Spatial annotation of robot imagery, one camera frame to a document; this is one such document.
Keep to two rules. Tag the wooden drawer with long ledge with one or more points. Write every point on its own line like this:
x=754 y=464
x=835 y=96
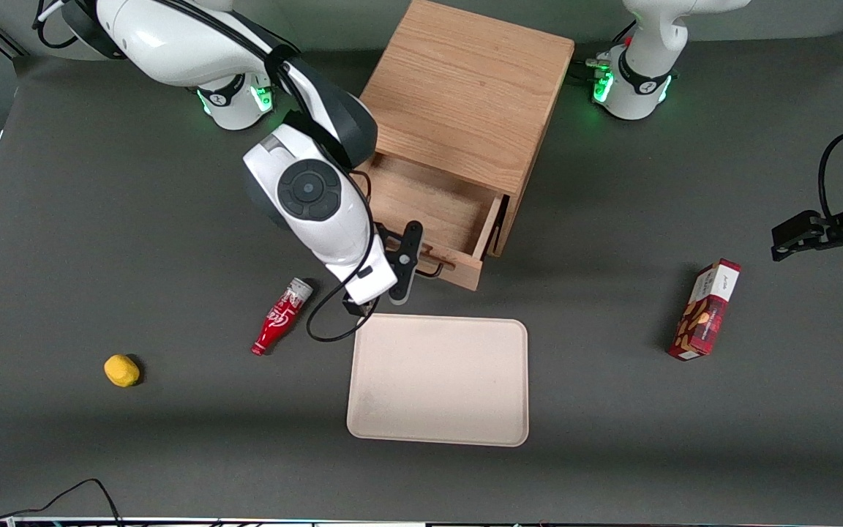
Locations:
x=429 y=205

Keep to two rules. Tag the red cookie box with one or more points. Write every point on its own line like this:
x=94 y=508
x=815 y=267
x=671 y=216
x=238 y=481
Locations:
x=707 y=311

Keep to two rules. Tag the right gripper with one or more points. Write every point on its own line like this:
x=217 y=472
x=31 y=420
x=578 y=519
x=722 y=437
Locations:
x=353 y=307

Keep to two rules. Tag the red cola bottle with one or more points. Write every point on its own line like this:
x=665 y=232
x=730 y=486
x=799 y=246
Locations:
x=279 y=318

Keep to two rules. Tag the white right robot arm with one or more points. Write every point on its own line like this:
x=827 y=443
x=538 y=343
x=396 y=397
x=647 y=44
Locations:
x=173 y=44

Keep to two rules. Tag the wooden drawer cabinet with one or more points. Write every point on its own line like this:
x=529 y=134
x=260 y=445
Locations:
x=465 y=88

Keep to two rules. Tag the yellow lemon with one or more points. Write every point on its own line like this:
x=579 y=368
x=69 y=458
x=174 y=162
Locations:
x=121 y=370

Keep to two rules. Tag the beige rectangular tray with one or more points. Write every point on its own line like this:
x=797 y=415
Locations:
x=436 y=380

